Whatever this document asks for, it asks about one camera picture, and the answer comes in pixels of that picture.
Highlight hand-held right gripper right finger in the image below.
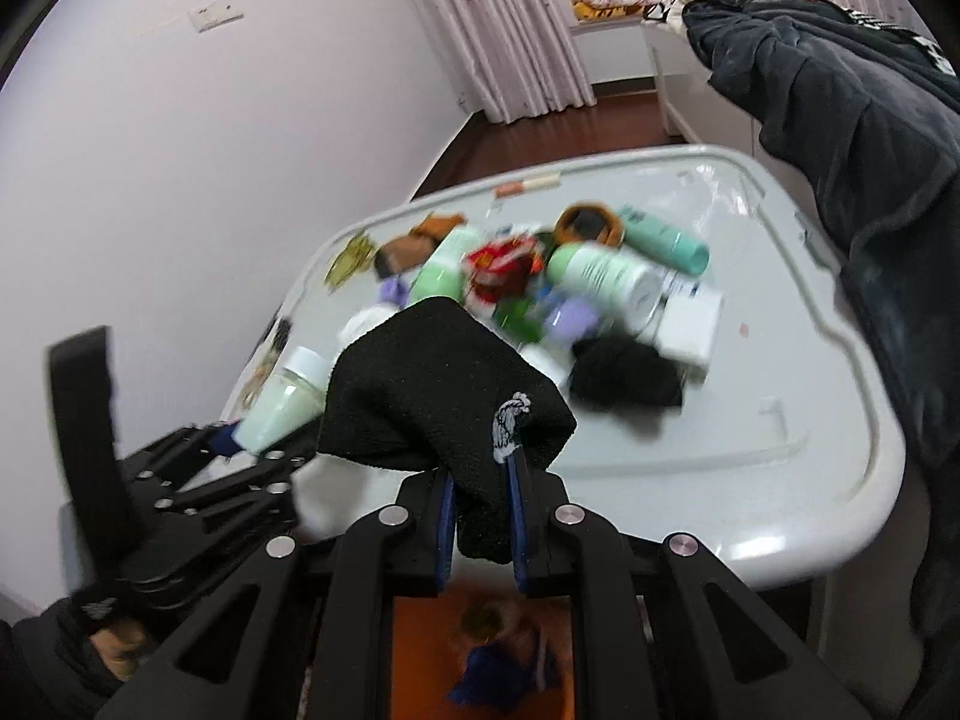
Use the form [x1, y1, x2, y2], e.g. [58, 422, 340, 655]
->
[508, 456, 875, 720]

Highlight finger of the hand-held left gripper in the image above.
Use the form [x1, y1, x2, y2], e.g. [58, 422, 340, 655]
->
[120, 422, 242, 497]
[150, 433, 325, 557]

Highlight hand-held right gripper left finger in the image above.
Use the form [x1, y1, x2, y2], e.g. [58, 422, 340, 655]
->
[97, 469, 460, 720]

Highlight pale green bottle white cap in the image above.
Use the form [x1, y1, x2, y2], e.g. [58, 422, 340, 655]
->
[232, 345, 335, 457]

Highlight orange bin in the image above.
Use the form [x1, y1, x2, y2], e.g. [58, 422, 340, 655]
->
[390, 592, 577, 720]

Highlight black sock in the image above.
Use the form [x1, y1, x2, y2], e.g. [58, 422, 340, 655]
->
[568, 336, 687, 412]
[316, 297, 578, 563]

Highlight green glass spray bottle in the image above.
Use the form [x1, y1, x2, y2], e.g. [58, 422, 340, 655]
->
[495, 296, 545, 342]

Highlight teal plastic bottle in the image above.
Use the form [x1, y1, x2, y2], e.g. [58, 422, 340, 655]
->
[616, 204, 710, 276]

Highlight person's left forearm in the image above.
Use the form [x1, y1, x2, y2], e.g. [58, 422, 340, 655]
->
[0, 591, 155, 720]

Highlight person's left hand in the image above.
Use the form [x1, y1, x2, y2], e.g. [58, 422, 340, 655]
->
[84, 611, 160, 692]

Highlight pale patterned sticker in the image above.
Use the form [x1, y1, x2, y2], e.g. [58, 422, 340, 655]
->
[240, 360, 275, 406]

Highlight blue cloth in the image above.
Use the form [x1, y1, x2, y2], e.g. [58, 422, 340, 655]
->
[450, 600, 563, 710]

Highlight lilac container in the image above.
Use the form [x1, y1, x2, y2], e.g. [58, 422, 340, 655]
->
[541, 296, 601, 342]

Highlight white plastic bottle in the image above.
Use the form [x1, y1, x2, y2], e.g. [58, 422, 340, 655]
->
[339, 304, 398, 353]

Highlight yellow green wrapper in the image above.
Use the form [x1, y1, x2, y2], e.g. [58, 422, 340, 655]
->
[324, 232, 376, 290]

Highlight red snack packet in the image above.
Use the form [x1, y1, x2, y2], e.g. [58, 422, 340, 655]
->
[461, 236, 545, 316]

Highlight large green white bottle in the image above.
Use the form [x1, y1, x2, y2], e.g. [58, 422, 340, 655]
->
[546, 240, 661, 331]

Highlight white cardboard box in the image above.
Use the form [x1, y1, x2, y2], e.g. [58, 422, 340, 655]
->
[656, 289, 725, 372]

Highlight light green plastic bottle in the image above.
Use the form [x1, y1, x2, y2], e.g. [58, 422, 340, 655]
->
[407, 225, 488, 308]

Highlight orange brown packet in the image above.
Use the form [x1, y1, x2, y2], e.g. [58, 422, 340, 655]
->
[375, 211, 466, 278]

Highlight brown tape roll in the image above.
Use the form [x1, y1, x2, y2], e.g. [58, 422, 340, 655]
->
[553, 201, 627, 248]

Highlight orange white tube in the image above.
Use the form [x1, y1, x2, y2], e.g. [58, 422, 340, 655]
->
[495, 174, 562, 197]

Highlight dark clothing pile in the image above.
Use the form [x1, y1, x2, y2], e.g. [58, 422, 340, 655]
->
[646, 0, 960, 720]

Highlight yellow patterned cloth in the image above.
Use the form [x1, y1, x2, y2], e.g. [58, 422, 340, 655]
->
[574, 0, 661, 22]

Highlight white wall switch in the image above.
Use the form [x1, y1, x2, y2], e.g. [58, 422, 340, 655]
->
[187, 4, 245, 32]

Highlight white bed frame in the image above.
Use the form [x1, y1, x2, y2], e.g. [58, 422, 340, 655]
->
[641, 15, 758, 147]

